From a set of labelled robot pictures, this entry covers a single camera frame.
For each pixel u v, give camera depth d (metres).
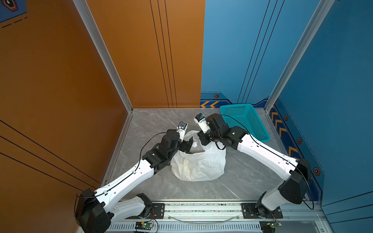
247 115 1.12
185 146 0.67
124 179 0.45
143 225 0.70
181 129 0.64
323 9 0.70
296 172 0.42
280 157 0.45
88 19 0.73
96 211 0.39
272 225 0.69
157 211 0.73
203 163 0.74
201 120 0.66
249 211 0.72
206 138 0.67
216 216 0.73
